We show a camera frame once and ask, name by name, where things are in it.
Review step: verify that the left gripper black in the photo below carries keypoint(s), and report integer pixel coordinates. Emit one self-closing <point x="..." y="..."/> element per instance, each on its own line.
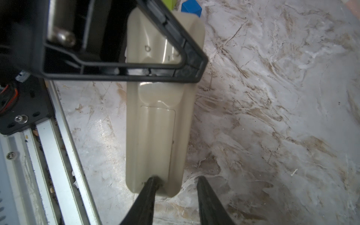
<point x="26" y="28"/>

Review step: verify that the white remote control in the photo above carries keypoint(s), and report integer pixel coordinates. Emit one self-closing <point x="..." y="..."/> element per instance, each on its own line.
<point x="159" y="114"/>

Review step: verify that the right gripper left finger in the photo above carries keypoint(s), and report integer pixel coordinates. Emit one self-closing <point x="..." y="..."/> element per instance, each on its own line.
<point x="142" y="211"/>

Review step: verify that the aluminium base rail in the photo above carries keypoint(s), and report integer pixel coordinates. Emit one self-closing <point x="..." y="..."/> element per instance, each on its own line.
<point x="42" y="179"/>

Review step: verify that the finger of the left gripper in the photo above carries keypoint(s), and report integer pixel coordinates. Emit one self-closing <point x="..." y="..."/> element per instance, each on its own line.
<point x="91" y="44"/>

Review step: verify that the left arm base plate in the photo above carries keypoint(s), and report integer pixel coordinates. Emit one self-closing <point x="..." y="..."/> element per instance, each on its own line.
<point x="24" y="105"/>

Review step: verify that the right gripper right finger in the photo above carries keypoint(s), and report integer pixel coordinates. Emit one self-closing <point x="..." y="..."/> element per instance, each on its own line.
<point x="211" y="210"/>

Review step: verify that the green cube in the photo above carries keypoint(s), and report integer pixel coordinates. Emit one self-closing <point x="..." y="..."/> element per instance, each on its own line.
<point x="170" y="4"/>

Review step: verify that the blue cube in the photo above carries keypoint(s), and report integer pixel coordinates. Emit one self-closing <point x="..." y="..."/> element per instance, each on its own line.
<point x="192" y="7"/>

